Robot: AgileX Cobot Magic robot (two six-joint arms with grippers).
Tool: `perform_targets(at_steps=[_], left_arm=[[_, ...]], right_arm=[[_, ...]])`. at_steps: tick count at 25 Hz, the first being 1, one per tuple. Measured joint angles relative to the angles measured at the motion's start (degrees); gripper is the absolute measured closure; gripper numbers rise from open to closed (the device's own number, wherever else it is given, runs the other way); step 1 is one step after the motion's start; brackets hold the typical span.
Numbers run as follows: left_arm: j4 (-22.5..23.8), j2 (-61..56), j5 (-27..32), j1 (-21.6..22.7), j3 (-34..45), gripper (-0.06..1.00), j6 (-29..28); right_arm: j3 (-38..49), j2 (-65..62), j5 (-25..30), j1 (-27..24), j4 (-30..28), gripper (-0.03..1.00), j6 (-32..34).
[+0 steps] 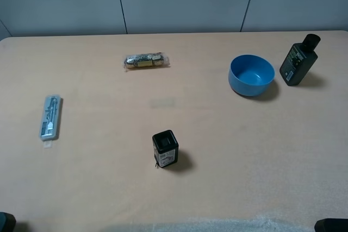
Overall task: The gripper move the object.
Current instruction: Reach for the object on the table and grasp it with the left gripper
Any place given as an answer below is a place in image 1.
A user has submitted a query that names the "small black box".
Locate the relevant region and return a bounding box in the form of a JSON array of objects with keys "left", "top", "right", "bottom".
[{"left": 152, "top": 130, "right": 179, "bottom": 168}]

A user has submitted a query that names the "black object bottom right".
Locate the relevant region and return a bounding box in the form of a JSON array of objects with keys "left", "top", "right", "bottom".
[{"left": 314, "top": 218, "right": 348, "bottom": 232}]

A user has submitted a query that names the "black object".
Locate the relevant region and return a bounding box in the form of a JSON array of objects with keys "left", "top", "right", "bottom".
[
  {"left": 314, "top": 218, "right": 348, "bottom": 232},
  {"left": 0, "top": 212, "right": 16, "bottom": 232}
]

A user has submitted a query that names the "black object bottom left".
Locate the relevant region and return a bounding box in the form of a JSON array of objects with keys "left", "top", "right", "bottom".
[{"left": 0, "top": 212, "right": 16, "bottom": 232}]

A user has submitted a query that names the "blue plastic bowl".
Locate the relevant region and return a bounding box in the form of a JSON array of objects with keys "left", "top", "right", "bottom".
[{"left": 228, "top": 54, "right": 275, "bottom": 97}]

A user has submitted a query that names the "clear plastic tool case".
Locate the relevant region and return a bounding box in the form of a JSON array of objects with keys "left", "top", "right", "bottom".
[{"left": 39, "top": 95, "right": 63, "bottom": 148}]

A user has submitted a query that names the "black bottle with label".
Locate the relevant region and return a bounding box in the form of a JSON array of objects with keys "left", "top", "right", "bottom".
[{"left": 279, "top": 34, "right": 321, "bottom": 86}]

